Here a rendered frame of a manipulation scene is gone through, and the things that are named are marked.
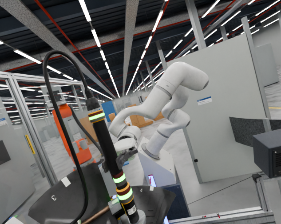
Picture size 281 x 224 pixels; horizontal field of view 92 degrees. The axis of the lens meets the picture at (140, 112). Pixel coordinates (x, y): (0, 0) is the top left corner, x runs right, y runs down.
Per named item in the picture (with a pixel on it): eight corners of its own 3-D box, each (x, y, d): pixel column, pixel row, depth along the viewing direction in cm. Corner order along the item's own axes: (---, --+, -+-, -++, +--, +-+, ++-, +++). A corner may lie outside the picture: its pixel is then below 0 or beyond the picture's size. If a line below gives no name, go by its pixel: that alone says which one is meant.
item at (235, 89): (199, 183, 222) (158, 50, 202) (198, 182, 227) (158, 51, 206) (283, 167, 200) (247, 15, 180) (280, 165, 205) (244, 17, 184)
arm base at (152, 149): (141, 141, 124) (152, 124, 119) (159, 150, 125) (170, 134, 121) (140, 151, 105) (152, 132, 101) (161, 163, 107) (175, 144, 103)
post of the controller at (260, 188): (264, 212, 71) (255, 178, 69) (260, 207, 74) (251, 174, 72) (271, 211, 70) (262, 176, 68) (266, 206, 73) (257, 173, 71)
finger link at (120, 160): (133, 157, 45) (129, 167, 38) (124, 159, 45) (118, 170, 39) (130, 147, 44) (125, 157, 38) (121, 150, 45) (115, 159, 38)
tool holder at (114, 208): (123, 244, 37) (111, 213, 36) (116, 226, 44) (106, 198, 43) (150, 222, 41) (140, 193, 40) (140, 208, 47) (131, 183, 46)
